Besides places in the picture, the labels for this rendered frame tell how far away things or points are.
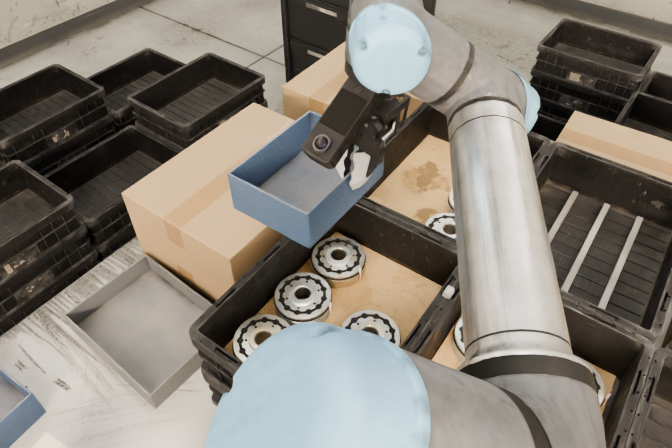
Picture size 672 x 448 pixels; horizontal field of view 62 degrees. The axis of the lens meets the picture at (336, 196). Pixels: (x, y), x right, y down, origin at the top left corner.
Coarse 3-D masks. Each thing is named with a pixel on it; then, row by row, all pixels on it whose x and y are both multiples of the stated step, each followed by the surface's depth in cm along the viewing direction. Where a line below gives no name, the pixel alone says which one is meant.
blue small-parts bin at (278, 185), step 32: (288, 128) 90; (256, 160) 86; (288, 160) 93; (352, 160) 94; (256, 192) 79; (288, 192) 88; (320, 192) 88; (352, 192) 84; (288, 224) 79; (320, 224) 79
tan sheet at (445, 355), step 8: (448, 336) 96; (448, 344) 95; (440, 352) 94; (448, 352) 94; (432, 360) 93; (440, 360) 93; (448, 360) 93; (456, 360) 93; (456, 368) 92; (600, 368) 92; (608, 376) 91; (608, 384) 90; (608, 392) 89
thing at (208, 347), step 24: (384, 216) 103; (288, 240) 99; (432, 240) 99; (264, 264) 95; (240, 288) 92; (216, 312) 88; (432, 312) 88; (192, 336) 85; (408, 336) 85; (216, 360) 84
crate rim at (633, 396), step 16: (448, 304) 89; (576, 304) 89; (432, 320) 87; (592, 320) 87; (608, 320) 87; (624, 336) 85; (640, 336) 85; (416, 352) 83; (640, 368) 81; (640, 384) 79; (624, 416) 76; (624, 432) 74
